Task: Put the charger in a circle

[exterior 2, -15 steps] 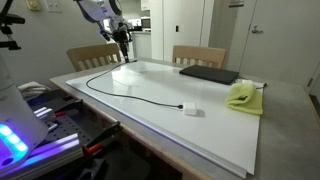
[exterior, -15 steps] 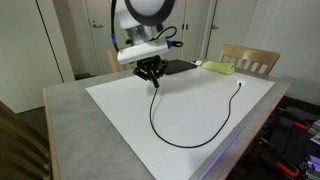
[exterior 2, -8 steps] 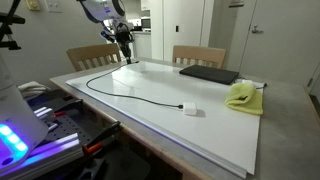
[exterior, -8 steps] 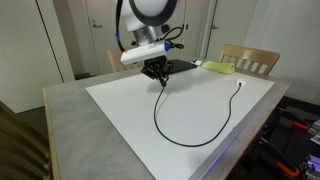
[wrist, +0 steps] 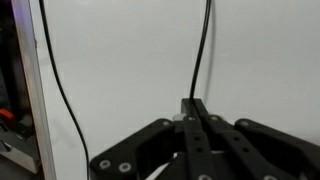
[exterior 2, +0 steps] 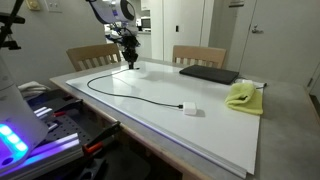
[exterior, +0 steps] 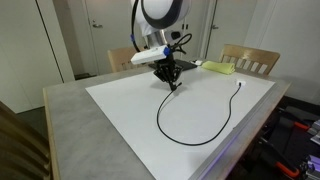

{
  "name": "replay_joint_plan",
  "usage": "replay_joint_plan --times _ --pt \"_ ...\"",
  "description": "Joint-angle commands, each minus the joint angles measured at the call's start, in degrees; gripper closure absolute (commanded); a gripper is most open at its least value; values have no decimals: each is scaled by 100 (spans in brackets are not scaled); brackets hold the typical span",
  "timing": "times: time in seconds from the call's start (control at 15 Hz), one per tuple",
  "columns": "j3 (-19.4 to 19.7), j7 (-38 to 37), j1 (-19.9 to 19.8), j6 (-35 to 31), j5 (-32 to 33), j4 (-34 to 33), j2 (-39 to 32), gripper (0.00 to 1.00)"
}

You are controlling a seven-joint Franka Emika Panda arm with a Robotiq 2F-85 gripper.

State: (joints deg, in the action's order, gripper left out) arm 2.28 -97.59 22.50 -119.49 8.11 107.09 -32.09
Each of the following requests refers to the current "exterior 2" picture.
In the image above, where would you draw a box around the yellow-green folded cloth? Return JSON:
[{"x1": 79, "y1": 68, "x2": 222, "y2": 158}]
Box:
[{"x1": 224, "y1": 82, "x2": 264, "y2": 116}]

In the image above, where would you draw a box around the silver aluminium extrusion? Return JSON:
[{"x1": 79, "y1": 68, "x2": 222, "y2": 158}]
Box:
[
  {"x1": 0, "y1": 132, "x2": 84, "y2": 180},
  {"x1": 33, "y1": 105, "x2": 58, "y2": 122}
]

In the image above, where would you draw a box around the white folded towel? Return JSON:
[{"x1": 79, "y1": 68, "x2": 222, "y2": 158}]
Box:
[{"x1": 18, "y1": 80, "x2": 52, "y2": 100}]

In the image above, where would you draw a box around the large white paper sheet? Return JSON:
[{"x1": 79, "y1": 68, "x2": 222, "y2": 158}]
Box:
[{"x1": 65, "y1": 59, "x2": 268, "y2": 179}]

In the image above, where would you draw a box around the silver door lever handle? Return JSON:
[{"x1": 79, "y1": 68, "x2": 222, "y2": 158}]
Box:
[{"x1": 250, "y1": 24, "x2": 265, "y2": 35}]

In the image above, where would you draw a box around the beige wall thermostat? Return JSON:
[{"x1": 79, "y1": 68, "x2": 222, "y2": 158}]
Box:
[{"x1": 25, "y1": 0, "x2": 42, "y2": 11}]

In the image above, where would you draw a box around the black charger cable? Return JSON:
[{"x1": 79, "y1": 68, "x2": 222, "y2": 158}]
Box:
[{"x1": 86, "y1": 67, "x2": 185, "y2": 110}]

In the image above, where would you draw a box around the white wall switch plate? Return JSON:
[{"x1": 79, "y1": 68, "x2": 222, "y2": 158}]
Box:
[{"x1": 44, "y1": 0, "x2": 63, "y2": 14}]

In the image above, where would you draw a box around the grey door with lever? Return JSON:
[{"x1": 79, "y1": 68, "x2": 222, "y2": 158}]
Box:
[{"x1": 239, "y1": 0, "x2": 320, "y2": 88}]

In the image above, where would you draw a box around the light wooden slat-back chair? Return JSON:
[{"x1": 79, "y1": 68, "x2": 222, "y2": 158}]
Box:
[
  {"x1": 65, "y1": 43, "x2": 123, "y2": 73},
  {"x1": 172, "y1": 44, "x2": 228, "y2": 70}
]

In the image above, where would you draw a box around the black flat pad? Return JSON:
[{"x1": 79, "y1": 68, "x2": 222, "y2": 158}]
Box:
[{"x1": 178, "y1": 64, "x2": 240, "y2": 86}]

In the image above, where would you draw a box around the black clamp with orange handle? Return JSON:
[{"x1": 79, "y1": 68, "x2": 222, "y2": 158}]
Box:
[
  {"x1": 81, "y1": 120, "x2": 122, "y2": 158},
  {"x1": 52, "y1": 98, "x2": 84, "y2": 118}
]

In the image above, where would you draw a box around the white door with black latch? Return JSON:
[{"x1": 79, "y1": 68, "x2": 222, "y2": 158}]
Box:
[{"x1": 162, "y1": 0, "x2": 205, "y2": 61}]

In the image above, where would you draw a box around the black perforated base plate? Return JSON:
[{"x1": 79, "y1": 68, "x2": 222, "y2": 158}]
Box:
[{"x1": 39, "y1": 113, "x2": 96, "y2": 149}]

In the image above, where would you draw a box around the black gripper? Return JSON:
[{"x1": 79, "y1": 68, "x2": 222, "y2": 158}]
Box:
[{"x1": 120, "y1": 34, "x2": 141, "y2": 70}]

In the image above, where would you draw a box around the small wall sign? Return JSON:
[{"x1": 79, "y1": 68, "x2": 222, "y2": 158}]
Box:
[{"x1": 228, "y1": 0, "x2": 245, "y2": 8}]

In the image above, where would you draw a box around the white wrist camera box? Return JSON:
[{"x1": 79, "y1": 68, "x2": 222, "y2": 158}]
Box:
[{"x1": 111, "y1": 28, "x2": 129, "y2": 44}]

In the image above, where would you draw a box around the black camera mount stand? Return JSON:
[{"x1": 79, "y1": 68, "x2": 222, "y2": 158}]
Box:
[{"x1": 0, "y1": 0, "x2": 26, "y2": 51}]

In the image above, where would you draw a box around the white charger adapter block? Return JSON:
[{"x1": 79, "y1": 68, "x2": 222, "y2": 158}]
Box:
[{"x1": 182, "y1": 101, "x2": 198, "y2": 117}]

